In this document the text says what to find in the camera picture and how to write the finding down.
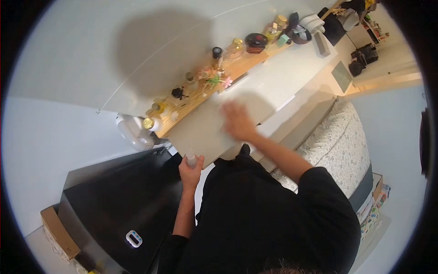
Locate pile of colourful boxes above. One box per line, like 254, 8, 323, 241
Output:
356, 173, 391, 241

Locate small clear spray bottle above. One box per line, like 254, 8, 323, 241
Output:
185, 150, 199, 169

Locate black cabinet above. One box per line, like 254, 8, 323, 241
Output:
57, 148, 184, 274

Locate person's left fingers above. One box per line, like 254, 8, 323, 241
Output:
178, 155, 205, 172

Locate pink artificial flower bunch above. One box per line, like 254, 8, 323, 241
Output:
198, 67, 233, 94

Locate bottle with black cap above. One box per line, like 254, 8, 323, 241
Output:
211, 47, 223, 70

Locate white bottle with gold cap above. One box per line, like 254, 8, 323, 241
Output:
142, 117, 163, 133

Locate person's left hand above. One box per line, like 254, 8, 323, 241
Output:
178, 155, 205, 190

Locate small glass perfume bottle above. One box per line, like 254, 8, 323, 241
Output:
185, 71, 199, 90

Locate white rounded appliance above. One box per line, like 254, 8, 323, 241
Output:
116, 113, 156, 152

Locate black flower ornament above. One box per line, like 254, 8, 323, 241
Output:
170, 87, 189, 100

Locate brown cardboard box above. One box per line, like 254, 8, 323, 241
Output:
40, 205, 81, 265

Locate grey rectangular box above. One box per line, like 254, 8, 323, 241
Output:
314, 32, 331, 57

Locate small yellow bottle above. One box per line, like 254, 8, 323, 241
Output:
151, 102, 169, 117

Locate round glass perfume bottle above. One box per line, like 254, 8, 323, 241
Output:
226, 38, 245, 62

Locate person's body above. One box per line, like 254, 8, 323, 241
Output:
157, 153, 362, 274

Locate white stacked holder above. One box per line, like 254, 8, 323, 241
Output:
299, 14, 326, 34

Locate bed with floral cover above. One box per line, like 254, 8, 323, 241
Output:
270, 97, 374, 213

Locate grey flat pad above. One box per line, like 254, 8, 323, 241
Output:
331, 61, 353, 94

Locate person's right hand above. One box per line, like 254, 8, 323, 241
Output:
219, 101, 259, 142

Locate cluttered shelf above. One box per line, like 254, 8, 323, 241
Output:
359, 0, 391, 45

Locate black and red jar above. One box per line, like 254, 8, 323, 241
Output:
244, 33, 269, 54

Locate wooden shelf board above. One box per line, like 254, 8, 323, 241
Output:
156, 43, 293, 138

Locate yellow bottle with gold cap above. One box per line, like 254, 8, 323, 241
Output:
264, 15, 289, 42

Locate white timer with blue buttons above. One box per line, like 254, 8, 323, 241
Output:
125, 230, 143, 248

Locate black round container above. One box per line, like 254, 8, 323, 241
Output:
287, 12, 313, 45

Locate person's right fingers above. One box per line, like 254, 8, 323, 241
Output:
220, 101, 248, 124

